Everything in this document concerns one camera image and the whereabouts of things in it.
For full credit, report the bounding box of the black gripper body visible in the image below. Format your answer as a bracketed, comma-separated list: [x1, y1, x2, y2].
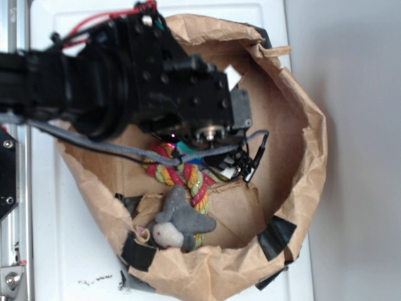
[125, 6, 253, 149]

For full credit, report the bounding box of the green rectangular block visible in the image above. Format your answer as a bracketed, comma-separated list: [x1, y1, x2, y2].
[176, 142, 201, 165]

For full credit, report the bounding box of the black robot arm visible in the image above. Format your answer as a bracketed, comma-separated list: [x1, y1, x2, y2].
[1, 1, 253, 147]

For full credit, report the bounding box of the grey plush animal toy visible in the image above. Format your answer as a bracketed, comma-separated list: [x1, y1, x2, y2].
[135, 186, 217, 251]

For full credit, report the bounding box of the brown paper bag bin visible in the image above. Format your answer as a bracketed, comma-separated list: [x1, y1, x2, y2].
[57, 14, 328, 300]

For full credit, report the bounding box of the white plastic tray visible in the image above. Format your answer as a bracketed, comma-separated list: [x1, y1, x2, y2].
[30, 1, 314, 300]

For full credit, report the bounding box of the multicolour knotted rope toy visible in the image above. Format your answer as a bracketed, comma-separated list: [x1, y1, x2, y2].
[143, 143, 227, 251]

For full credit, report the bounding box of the red wire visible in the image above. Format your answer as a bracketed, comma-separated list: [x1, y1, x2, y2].
[62, 1, 157, 48]

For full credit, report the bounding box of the grey sleeved cable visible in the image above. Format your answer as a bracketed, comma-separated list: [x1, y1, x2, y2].
[0, 113, 270, 167]

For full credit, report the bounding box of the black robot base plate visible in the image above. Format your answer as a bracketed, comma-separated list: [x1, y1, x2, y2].
[0, 126, 19, 222]

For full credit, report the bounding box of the aluminium frame rail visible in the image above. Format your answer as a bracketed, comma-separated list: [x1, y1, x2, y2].
[1, 1, 34, 300]

